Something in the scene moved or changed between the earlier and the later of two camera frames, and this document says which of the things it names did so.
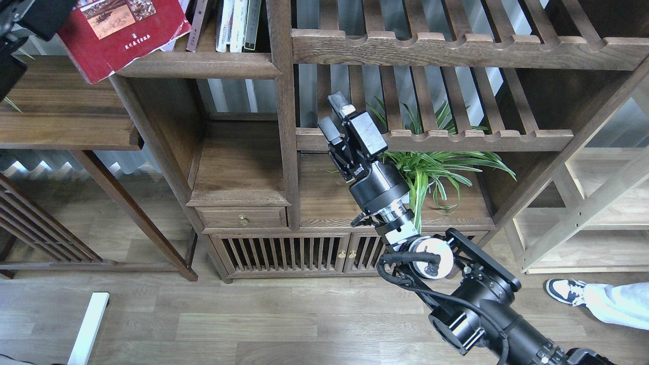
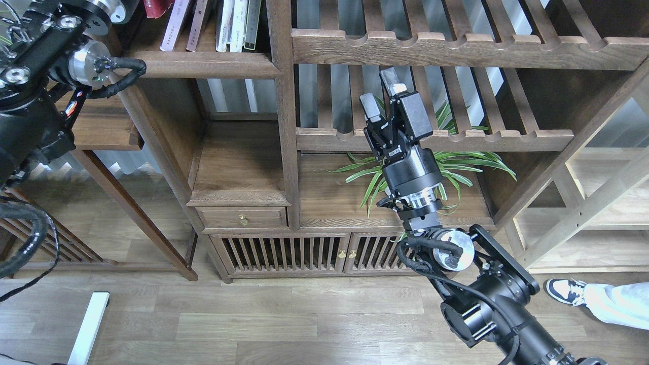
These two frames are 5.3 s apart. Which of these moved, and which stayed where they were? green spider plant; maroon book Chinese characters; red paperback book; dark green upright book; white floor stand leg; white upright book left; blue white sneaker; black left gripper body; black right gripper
Moved: black right gripper; black left gripper body; red paperback book
Stayed: dark green upright book; maroon book Chinese characters; blue white sneaker; green spider plant; white upright book left; white floor stand leg
